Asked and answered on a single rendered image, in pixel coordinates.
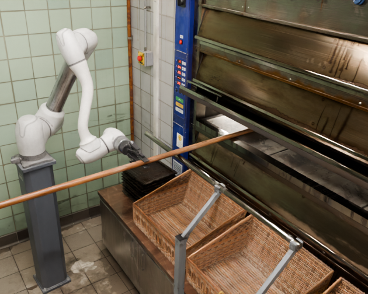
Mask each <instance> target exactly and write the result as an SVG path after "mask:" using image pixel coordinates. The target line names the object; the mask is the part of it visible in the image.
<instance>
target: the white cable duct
mask: <svg viewBox="0 0 368 294"><path fill-rule="evenodd" d="M158 88H159V0H154V136H155V137H156V138H158ZM156 155H158V145H157V144H156V143H155V142H154V156H156Z"/></svg>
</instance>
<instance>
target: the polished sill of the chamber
mask: <svg viewBox="0 0 368 294"><path fill-rule="evenodd" d="M196 126H197V127H199V128H201V129H202V130H204V131H206V132H208V133H209V134H211V135H212V136H214V137H220V136H223V135H227V134H229V133H228V132H226V131H225V130H223V129H221V128H219V127H217V126H216V125H214V124H212V123H210V122H208V121H207V120H205V119H203V118H202V119H199V120H196ZM223 142H224V143H226V144H227V145H229V146H231V147H232V148H234V149H236V150H237V151H239V152H241V153H243V154H244V155H246V156H247V157H249V158H251V159H252V160H254V161H256V162H258V163H259V164H261V165H262V166H265V167H266V168H268V169H269V170H271V171H273V172H274V173H276V174H278V175H279V176H281V177H283V178H284V179H286V180H288V181H289V182H291V183H293V184H294V185H296V186H298V187H300V188H301V189H303V190H304V191H306V192H308V193H309V194H311V195H313V196H315V197H316V198H318V199H319V200H321V201H323V202H325V203H326V204H328V205H330V206H331V207H333V208H335V209H336V210H338V211H339V212H341V213H343V214H345V215H346V216H348V217H350V218H351V219H353V220H354V221H356V222H358V223H360V224H361V225H363V226H365V227H366V228H368V211H367V210H365V209H363V208H361V207H360V206H358V205H356V204H354V203H352V202H350V201H349V200H347V199H346V198H344V197H341V196H340V195H338V194H337V193H335V192H333V191H331V190H329V189H327V188H326V187H324V186H322V185H320V184H318V183H317V182H315V181H313V180H312V179H310V178H308V177H306V176H304V175H303V174H301V173H299V172H297V171H295V170H294V169H292V168H290V167H288V166H286V165H285V164H283V163H281V162H280V161H278V160H276V159H274V158H272V157H271V156H269V155H267V154H265V153H263V152H262V151H260V150H258V149H257V148H254V147H253V146H251V145H249V144H248V143H246V142H244V141H242V140H240V139H239V138H237V137H234V138H230V139H227V140H225V141H223Z"/></svg>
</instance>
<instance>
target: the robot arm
mask: <svg viewBox="0 0 368 294"><path fill-rule="evenodd" d="M56 41H57V45H58V48H59V51H60V53H61V55H62V56H63V59H64V63H63V65H62V67H61V70H60V72H59V74H58V77H57V79H56V82H55V84H54V86H53V89H52V91H51V93H50V96H49V98H48V101H47V102H45V103H43V104H42V105H41V106H40V108H39V110H38V111H37V113H36V114H35V115H30V114H29V115H24V116H21V118H19V119H18V120H17V123H16V126H15V137H16V144H17V147H18V151H19V154H16V155H14V158H13V159H11V163H12V164H16V163H20V164H21V165H22V168H23V169H27V168H28V167H31V166H35V165H39V164H41V163H45V162H51V161H53V158H52V157H50V156H49V155H48V154H47V153H46V148H45V144H46V142H47V140H48V139H49V138H50V137H51V136H53V135H54V134H55V133H56V132H58V131H59V130H60V128H61V127H62V126H63V123H64V115H65V113H64V110H63V107H64V104H65V102H66V100H67V98H68V95H69V93H70V91H71V89H72V86H73V84H74V82H75V80H76V78H78V80H79V81H80V83H81V86H82V98H81V106H80V110H79V118H78V133H79V137H80V139H81V142H80V144H79V145H80V148H79V149H78V150H77V152H76V158H77V159H78V160H79V161H80V162H81V163H82V164H89V163H92V162H95V161H97V160H99V159H101V158H102V157H104V156H105V155H106V154H108V153H109V152H112V151H116V150H117V151H118V152H120V153H122V154H124V155H126V156H128V157H129V158H130V161H129V162H130V163H133V162H136V161H139V160H140V159H141V160H142V161H143V162H144V163H145V162H149V161H150V160H149V159H147V158H146V157H145V156H144V155H143V154H142V152H141V151H142V150H141V148H139V147H138V146H137V145H136V144H135V143H134V141H130V140H129V139H128V138H127V137H126V136H125V135H124V134H123V133H122V132H121V131H119V130H117V129H115V128H107V129H105V130H104V132H103V135H102V136H101V137H100V138H97V137H96V136H93V135H91V134H90V132H89V130H88V121H89V115H90V111H91V105H92V99H93V81H92V77H91V74H90V71H89V68H88V64H87V60H88V58H89V57H90V56H91V54H92V53H93V51H94V49H95V48H96V46H97V45H98V37H97V35H96V34H95V33H94V32H93V31H91V30H89V29H87V28H80V29H76V30H74V31H72V30H70V29H68V28H64V29H61V30H60V31H58V32H57V34H56ZM137 156H138V157H137Z"/></svg>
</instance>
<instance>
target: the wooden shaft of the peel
mask: <svg viewBox="0 0 368 294"><path fill-rule="evenodd" d="M250 132H253V130H251V129H249V128H246V129H243V130H240V131H237V132H233V133H230V134H227V135H223V136H219V137H216V138H213V139H209V140H206V141H203V142H199V143H196V144H193V145H189V146H186V147H183V148H179V149H175V150H172V151H169V152H166V153H162V154H160V155H156V156H152V157H149V158H148V159H149V160H150V161H149V162H145V163H144V162H143V161H142V160H139V161H136V162H133V163H129V164H125V165H122V166H119V167H115V168H112V169H109V170H105V171H102V172H99V173H95V174H91V175H89V176H85V177H81V178H78V179H75V180H72V181H68V182H66V183H62V184H58V185H54V186H52V187H48V188H45V189H42V190H38V191H35V192H31V193H28V194H25V195H21V196H18V197H15V198H11V199H8V200H4V201H1V202H0V209H2V208H6V207H9V206H12V205H16V204H19V203H21V202H25V201H28V200H32V199H35V198H38V197H42V196H44V195H48V194H51V193H55V192H57V191H61V190H64V189H67V188H71V187H74V186H78V185H80V184H84V183H87V182H90V181H94V180H97V179H101V178H103V177H107V176H110V175H113V174H116V173H120V172H123V171H126V170H130V169H133V168H136V167H139V166H143V165H146V164H149V163H152V162H156V161H159V160H162V159H166V158H169V157H171V156H175V155H178V154H181V153H185V152H188V151H192V150H195V149H198V148H202V147H204V146H207V145H211V144H214V143H218V142H221V141H225V140H227V139H230V138H234V137H237V136H240V135H244V134H247V133H250Z"/></svg>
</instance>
